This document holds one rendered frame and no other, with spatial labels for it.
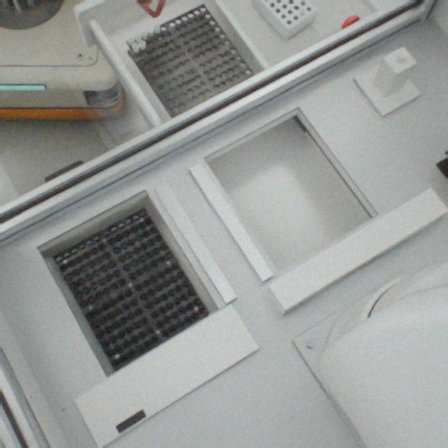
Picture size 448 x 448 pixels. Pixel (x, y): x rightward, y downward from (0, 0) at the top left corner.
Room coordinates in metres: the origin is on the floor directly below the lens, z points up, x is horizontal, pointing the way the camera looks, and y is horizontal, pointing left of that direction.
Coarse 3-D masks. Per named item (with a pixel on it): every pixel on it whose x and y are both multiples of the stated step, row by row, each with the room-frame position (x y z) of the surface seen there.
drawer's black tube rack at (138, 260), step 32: (128, 224) 0.37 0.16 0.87; (96, 256) 0.30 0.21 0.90; (128, 256) 0.31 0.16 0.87; (160, 256) 0.31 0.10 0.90; (96, 288) 0.24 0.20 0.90; (128, 288) 0.25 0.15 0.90; (160, 288) 0.26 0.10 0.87; (192, 288) 0.25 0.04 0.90; (96, 320) 0.19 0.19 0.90; (128, 320) 0.19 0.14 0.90; (160, 320) 0.20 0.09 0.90; (192, 320) 0.20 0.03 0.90; (128, 352) 0.14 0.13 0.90
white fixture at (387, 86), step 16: (400, 48) 0.67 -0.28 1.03; (384, 64) 0.64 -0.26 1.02; (400, 64) 0.63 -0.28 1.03; (368, 80) 0.65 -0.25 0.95; (384, 80) 0.63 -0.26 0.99; (400, 80) 0.63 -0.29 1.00; (368, 96) 0.62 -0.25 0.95; (384, 96) 0.62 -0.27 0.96; (400, 96) 0.62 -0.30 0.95; (416, 96) 0.63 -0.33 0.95; (384, 112) 0.59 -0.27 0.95
